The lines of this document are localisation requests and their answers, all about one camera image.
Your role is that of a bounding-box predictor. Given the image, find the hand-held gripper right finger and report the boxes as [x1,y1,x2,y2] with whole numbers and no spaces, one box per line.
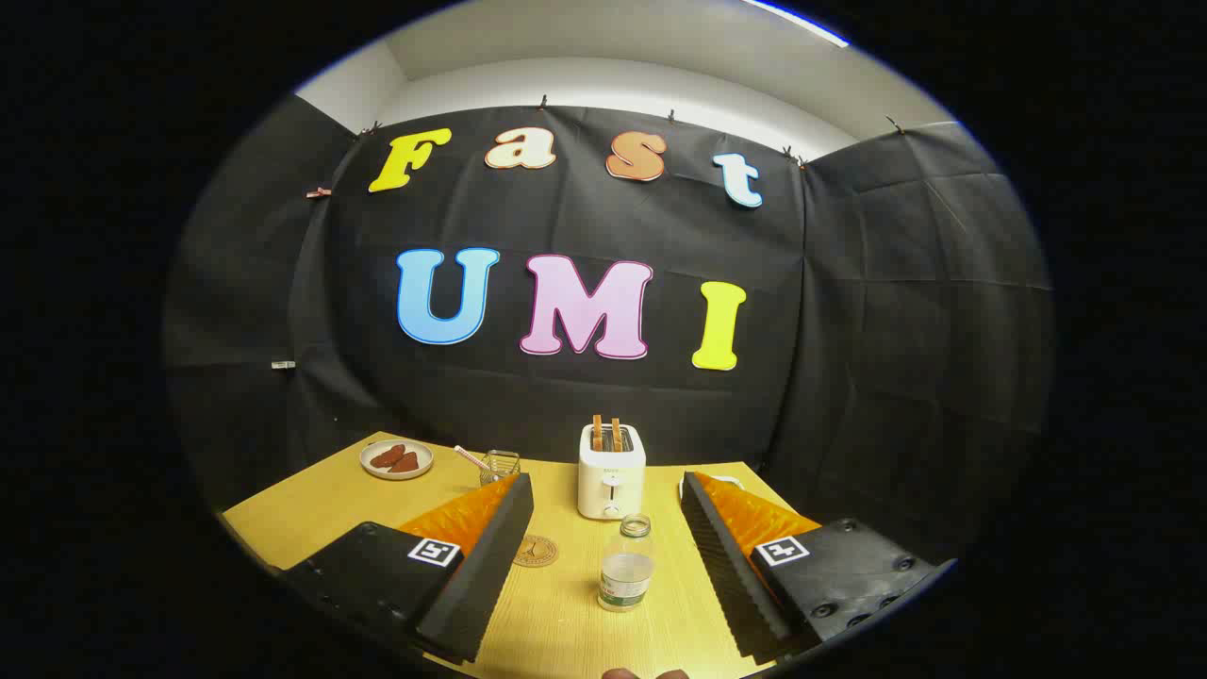
[679,472,958,666]

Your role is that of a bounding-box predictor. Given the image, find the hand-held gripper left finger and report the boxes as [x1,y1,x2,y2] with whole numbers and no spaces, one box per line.
[278,472,536,666]

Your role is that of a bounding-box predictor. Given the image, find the clear plastic juice bottle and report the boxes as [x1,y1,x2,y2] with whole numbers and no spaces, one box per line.
[597,513,656,614]

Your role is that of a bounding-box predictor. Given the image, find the white divided condiment dish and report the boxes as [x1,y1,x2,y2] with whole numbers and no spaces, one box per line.
[679,473,746,501]

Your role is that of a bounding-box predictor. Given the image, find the white round plate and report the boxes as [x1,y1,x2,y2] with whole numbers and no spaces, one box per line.
[359,439,435,482]

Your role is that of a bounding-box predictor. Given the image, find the white toaster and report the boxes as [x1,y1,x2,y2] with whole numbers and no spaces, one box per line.
[578,422,648,522]

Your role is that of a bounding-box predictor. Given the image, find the wooden table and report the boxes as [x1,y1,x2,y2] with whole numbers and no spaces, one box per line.
[219,431,821,679]

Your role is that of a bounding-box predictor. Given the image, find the black backdrop cloth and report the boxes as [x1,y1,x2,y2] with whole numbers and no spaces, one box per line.
[162,94,1055,567]

